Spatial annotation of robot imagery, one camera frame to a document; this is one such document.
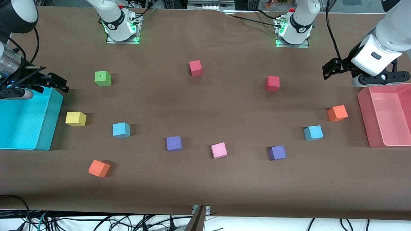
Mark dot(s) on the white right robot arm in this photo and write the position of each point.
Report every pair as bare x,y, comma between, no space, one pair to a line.
114,22

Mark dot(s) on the purple foam block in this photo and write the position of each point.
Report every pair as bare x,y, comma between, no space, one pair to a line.
277,153
174,144

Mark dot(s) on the grey device box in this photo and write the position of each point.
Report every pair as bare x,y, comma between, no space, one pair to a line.
210,4

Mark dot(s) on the orange foam block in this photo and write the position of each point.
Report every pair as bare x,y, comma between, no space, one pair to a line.
99,168
337,113

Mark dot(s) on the brown table cover sheet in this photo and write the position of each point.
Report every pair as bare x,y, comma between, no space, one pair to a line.
224,186

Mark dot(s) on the blue foam block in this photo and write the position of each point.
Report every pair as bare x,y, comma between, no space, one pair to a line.
120,130
313,133

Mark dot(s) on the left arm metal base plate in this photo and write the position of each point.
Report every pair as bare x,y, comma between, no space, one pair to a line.
305,46

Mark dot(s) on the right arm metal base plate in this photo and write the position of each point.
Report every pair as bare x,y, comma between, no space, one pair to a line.
110,41

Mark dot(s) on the green foam block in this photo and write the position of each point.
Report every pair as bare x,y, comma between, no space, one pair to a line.
102,79

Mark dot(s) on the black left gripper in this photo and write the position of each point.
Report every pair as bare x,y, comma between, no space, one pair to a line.
347,65

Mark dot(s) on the cyan plastic bin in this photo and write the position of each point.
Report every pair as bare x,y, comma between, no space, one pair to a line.
22,125

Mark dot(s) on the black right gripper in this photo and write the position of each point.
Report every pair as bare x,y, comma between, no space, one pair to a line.
29,80

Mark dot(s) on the red foam block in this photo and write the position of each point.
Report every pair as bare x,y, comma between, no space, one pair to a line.
196,68
272,83

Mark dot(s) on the yellow foam block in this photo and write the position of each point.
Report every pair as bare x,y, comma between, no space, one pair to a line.
75,119

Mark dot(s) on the colourful background clutter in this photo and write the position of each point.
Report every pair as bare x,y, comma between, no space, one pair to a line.
277,3

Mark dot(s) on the dark brown post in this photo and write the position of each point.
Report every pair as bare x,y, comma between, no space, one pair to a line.
197,223

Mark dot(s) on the pink plastic bin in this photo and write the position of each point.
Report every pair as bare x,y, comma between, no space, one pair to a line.
391,118

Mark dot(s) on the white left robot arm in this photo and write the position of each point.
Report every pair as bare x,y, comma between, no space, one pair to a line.
388,35

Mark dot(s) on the small metal bracket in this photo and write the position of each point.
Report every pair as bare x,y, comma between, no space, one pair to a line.
207,209

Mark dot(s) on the pink foam block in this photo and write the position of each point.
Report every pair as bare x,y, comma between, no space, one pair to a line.
219,150

